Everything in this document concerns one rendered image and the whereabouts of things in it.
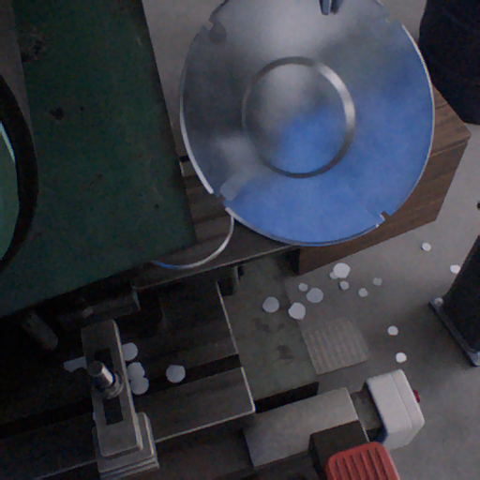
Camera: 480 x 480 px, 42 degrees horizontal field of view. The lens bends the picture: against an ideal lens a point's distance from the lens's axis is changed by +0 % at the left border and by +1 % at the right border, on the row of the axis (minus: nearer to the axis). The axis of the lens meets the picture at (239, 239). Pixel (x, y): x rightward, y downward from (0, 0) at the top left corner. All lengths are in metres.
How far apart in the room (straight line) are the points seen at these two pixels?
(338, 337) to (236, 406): 0.64
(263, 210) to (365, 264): 0.91
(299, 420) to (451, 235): 0.99
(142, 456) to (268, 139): 0.37
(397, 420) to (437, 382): 0.71
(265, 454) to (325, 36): 0.48
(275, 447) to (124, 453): 0.19
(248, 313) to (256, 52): 0.35
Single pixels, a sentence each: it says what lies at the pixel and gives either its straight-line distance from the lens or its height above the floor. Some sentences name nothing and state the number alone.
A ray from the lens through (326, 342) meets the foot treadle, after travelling 1.36.
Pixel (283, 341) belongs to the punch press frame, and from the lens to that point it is 0.84.
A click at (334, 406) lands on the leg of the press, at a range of 0.82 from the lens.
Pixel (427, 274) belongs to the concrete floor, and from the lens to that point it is 1.64.
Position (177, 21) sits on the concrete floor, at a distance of 2.21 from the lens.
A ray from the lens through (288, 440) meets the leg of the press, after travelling 0.81.
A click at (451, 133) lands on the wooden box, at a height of 0.35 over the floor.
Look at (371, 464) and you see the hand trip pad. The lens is 0.69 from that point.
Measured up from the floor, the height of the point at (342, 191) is 0.86.
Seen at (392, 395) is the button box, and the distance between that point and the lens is 0.85.
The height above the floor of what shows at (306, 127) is 0.90.
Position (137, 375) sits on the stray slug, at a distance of 0.78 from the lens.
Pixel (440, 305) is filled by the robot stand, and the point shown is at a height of 0.02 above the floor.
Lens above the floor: 1.43
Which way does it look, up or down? 60 degrees down
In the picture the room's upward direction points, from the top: 7 degrees counter-clockwise
